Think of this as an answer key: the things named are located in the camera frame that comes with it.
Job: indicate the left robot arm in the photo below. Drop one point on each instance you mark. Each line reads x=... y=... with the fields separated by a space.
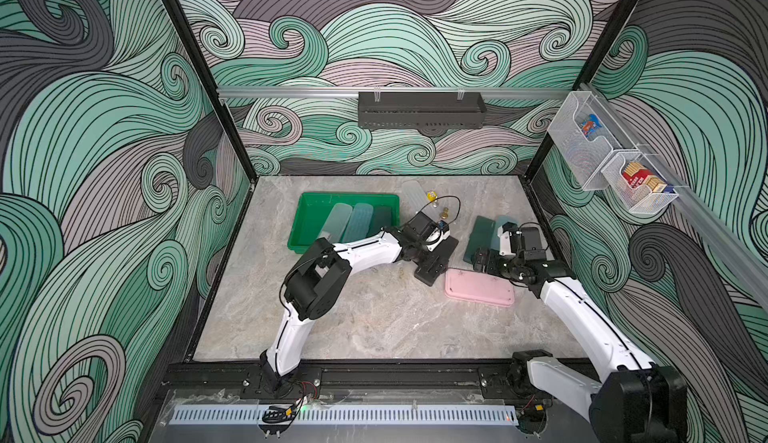
x=313 y=285

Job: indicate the aluminium rail back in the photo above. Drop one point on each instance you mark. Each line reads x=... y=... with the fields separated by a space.
x=330 y=92

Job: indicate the clear wall bin rear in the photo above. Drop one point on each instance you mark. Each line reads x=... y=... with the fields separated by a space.
x=585 y=158

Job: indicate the aluminium rail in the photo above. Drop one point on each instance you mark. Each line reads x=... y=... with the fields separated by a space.
x=330 y=92
x=723 y=243

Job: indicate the aluminium rail right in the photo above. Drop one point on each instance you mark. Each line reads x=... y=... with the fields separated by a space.
x=723 y=243

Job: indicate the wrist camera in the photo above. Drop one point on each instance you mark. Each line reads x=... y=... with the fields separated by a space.
x=515 y=238
x=425 y=230

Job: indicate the frosted clear pencil case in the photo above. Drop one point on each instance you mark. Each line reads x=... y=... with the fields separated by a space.
x=335 y=223

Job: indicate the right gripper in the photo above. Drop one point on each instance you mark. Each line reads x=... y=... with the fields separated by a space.
x=501 y=261

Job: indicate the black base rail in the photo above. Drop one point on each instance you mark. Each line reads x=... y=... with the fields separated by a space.
x=494 y=378

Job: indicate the light blue pencil case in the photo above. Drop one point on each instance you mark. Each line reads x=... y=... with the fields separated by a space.
x=358 y=224

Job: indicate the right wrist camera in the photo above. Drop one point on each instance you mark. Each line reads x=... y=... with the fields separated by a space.
x=515 y=238

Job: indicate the upright clear pencil case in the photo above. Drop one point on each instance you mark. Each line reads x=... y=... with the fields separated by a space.
x=415 y=197

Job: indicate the green storage tray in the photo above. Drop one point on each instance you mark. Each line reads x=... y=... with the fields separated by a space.
x=314 y=207

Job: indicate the blue red small item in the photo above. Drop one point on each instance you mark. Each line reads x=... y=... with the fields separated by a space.
x=591 y=126

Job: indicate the white slotted cable duct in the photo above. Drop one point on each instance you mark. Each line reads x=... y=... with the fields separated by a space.
x=341 y=414

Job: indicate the pink pencil case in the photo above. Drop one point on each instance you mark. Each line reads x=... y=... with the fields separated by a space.
x=477 y=287

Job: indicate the clear wall bin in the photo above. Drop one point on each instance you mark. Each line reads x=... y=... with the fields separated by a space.
x=637 y=201
x=585 y=158

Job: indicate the black pencil case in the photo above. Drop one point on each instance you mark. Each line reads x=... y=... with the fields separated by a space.
x=430 y=264

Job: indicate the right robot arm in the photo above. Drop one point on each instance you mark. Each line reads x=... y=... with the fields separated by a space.
x=631 y=398

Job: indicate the red yellow box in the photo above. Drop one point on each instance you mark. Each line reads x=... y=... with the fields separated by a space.
x=636 y=175

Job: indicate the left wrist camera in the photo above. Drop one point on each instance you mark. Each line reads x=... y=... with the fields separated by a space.
x=425 y=230

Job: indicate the clear wall bin front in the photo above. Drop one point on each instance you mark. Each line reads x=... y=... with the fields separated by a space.
x=637 y=201

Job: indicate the black wall shelf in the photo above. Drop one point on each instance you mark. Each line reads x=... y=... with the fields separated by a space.
x=432 y=113

